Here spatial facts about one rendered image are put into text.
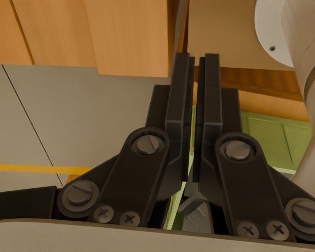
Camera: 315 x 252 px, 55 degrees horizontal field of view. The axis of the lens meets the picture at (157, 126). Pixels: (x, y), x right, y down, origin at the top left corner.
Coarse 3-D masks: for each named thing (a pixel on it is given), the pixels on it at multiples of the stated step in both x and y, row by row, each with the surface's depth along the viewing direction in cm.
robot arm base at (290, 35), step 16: (256, 0) 42; (272, 0) 41; (288, 0) 40; (304, 0) 35; (256, 16) 43; (272, 16) 43; (288, 16) 38; (304, 16) 34; (256, 32) 45; (272, 32) 44; (288, 32) 37; (304, 32) 32; (272, 48) 46; (288, 48) 38; (304, 48) 31; (288, 64) 47; (304, 64) 30; (304, 80) 30
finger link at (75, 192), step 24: (192, 72) 10; (168, 96) 10; (192, 96) 10; (168, 120) 8; (96, 168) 8; (168, 168) 8; (72, 192) 8; (96, 192) 8; (168, 192) 9; (72, 216) 7
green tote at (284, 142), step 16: (192, 112) 74; (192, 128) 69; (256, 128) 71; (272, 128) 72; (288, 128) 72; (304, 128) 73; (192, 144) 65; (272, 144) 68; (288, 144) 68; (304, 144) 69; (192, 160) 64; (272, 160) 64; (288, 160) 65; (176, 208) 78; (176, 224) 95
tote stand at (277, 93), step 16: (224, 80) 73; (240, 80) 74; (256, 80) 75; (272, 80) 76; (288, 80) 77; (240, 96) 72; (256, 96) 71; (272, 96) 71; (288, 96) 72; (256, 112) 75; (272, 112) 74; (288, 112) 74; (304, 112) 73
